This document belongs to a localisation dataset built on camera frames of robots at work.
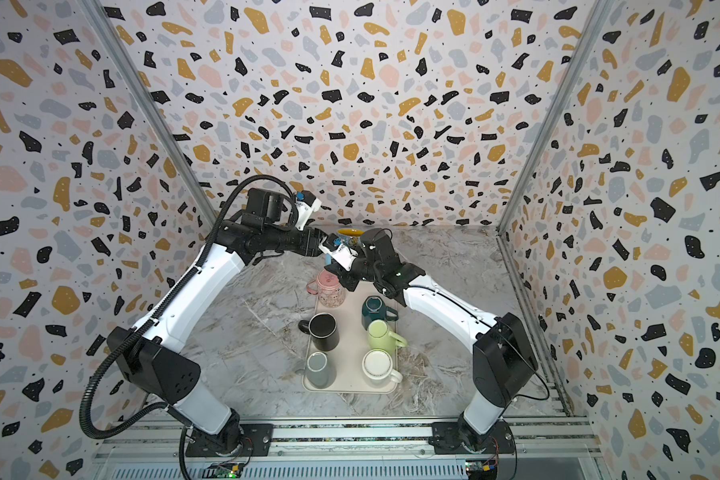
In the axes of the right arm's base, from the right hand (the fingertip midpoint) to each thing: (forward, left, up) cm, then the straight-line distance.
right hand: (322, 258), depth 76 cm
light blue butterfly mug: (+5, -6, +1) cm, 8 cm away
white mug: (-20, -14, -20) cm, 32 cm away
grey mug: (-22, 0, -18) cm, 29 cm away
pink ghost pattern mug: (+2, +1, -17) cm, 17 cm away
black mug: (-11, +1, -18) cm, 21 cm away
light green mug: (-13, -15, -18) cm, 27 cm away
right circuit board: (-41, -39, -29) cm, 64 cm away
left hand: (+3, -2, +5) cm, 6 cm away
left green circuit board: (-42, +21, -27) cm, 55 cm away
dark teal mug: (-5, -13, -17) cm, 22 cm away
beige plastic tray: (-12, -6, -28) cm, 31 cm away
